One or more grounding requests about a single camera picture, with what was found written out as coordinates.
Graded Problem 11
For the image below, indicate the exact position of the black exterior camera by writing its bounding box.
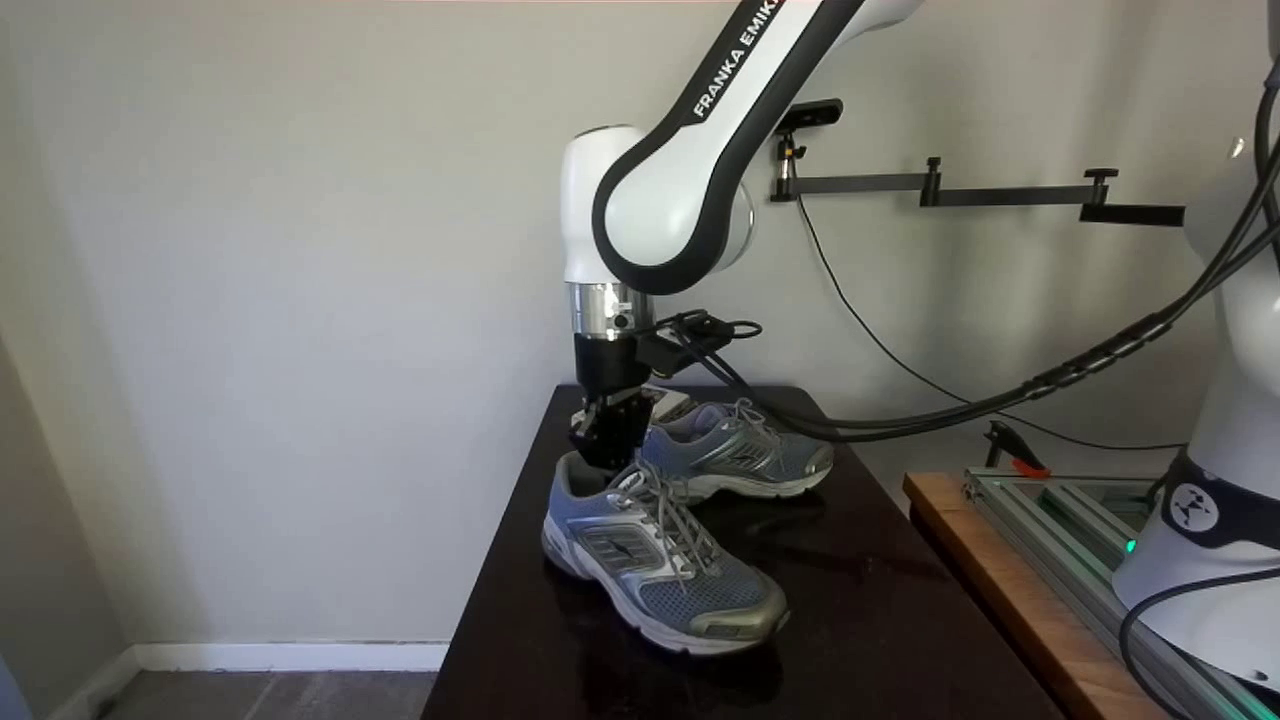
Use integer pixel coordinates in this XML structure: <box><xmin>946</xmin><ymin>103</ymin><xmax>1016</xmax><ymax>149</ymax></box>
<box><xmin>774</xmin><ymin>94</ymin><xmax>849</xmax><ymax>137</ymax></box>

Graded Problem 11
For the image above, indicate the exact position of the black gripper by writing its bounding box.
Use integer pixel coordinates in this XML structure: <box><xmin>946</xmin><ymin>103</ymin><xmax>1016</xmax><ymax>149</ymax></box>
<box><xmin>566</xmin><ymin>330</ymin><xmax>660</xmax><ymax>470</ymax></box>

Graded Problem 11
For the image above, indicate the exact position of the thin black cable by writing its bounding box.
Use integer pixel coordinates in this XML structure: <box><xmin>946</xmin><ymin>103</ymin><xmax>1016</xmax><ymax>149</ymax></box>
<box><xmin>796</xmin><ymin>196</ymin><xmax>1191</xmax><ymax>456</ymax></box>

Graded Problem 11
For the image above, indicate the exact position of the blue grey running shoe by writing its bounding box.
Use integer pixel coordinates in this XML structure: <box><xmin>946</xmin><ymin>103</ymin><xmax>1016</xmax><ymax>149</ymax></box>
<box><xmin>634</xmin><ymin>387</ymin><xmax>841</xmax><ymax>506</ymax></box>
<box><xmin>535</xmin><ymin>447</ymin><xmax>790</xmax><ymax>659</ymax></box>

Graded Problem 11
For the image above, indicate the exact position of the wooden base board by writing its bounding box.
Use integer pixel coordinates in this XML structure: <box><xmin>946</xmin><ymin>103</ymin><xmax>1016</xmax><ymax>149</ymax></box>
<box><xmin>898</xmin><ymin>467</ymin><xmax>1153</xmax><ymax>720</ymax></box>

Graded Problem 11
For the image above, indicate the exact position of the black base cable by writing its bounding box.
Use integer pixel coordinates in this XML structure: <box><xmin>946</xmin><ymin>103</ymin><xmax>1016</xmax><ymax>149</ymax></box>
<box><xmin>1116</xmin><ymin>556</ymin><xmax>1280</xmax><ymax>720</ymax></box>

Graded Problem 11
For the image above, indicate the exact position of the black clamp rail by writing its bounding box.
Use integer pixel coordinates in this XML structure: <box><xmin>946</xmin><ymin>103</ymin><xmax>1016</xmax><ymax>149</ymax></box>
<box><xmin>767</xmin><ymin>131</ymin><xmax>1191</xmax><ymax>233</ymax></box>

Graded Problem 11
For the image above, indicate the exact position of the red handled tool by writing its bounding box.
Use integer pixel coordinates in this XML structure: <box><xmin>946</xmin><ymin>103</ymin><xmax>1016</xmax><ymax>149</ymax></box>
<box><xmin>982</xmin><ymin>420</ymin><xmax>1054</xmax><ymax>481</ymax></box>

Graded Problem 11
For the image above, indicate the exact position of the white baseboard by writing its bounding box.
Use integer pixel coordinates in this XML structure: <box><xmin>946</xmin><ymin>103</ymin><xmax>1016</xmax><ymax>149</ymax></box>
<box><xmin>42</xmin><ymin>634</ymin><xmax>453</xmax><ymax>720</ymax></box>

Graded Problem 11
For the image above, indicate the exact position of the thick black camera cable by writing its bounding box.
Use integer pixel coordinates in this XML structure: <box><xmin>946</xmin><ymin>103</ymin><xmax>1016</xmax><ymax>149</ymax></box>
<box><xmin>651</xmin><ymin>24</ymin><xmax>1280</xmax><ymax>447</ymax></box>

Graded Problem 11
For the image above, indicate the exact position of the aluminium frame rail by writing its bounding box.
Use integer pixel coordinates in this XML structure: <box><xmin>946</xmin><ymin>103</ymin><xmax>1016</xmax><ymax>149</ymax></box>
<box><xmin>964</xmin><ymin>464</ymin><xmax>1280</xmax><ymax>720</ymax></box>

